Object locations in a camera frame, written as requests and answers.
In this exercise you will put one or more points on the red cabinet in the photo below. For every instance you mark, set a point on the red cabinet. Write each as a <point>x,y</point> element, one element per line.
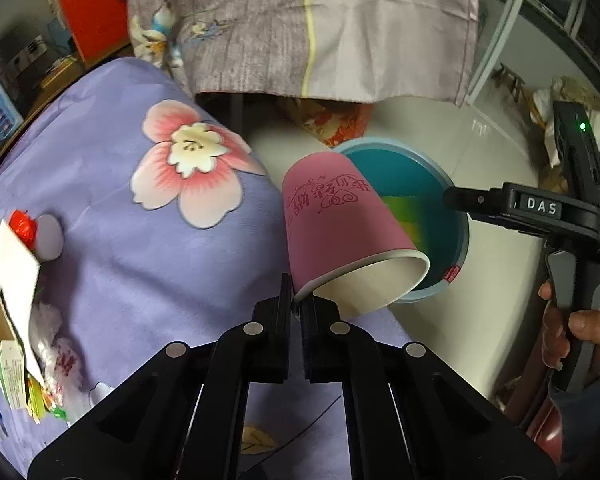
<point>98,27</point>

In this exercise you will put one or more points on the white plastic wrapper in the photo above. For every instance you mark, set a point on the white plastic wrapper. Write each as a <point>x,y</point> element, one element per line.
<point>60,364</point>

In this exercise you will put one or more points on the red patterned floor mat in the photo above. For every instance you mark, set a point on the red patterned floor mat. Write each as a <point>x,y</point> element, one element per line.
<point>330,122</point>

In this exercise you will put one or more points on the grey lilac floral cloth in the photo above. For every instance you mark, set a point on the grey lilac floral cloth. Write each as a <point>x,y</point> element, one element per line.
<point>362,51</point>

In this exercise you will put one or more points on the green white carton box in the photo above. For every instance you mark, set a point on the green white carton box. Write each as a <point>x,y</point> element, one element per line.
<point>19,271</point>

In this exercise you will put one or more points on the pink paper cup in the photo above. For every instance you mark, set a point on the pink paper cup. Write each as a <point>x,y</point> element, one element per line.
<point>344,244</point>

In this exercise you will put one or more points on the person's right hand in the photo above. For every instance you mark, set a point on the person's right hand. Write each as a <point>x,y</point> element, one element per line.
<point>584,325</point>

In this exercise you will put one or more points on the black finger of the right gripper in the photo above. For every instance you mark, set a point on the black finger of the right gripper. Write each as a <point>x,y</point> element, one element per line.
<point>487,206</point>

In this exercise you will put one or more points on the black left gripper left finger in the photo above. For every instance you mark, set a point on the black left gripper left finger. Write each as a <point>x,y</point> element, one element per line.
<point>254,351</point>

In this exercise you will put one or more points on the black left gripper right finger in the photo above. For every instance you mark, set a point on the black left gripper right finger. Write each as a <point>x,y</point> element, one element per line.
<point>337,351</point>

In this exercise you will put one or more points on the teal plastic trash bin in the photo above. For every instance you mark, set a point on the teal plastic trash bin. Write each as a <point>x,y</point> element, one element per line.
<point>412,185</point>

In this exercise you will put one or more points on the red foil snack wrapper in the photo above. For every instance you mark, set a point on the red foil snack wrapper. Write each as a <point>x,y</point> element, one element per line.
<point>24,227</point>

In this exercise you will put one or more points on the purple floral tablecloth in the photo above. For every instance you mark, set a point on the purple floral tablecloth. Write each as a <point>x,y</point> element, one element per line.
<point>173,230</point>

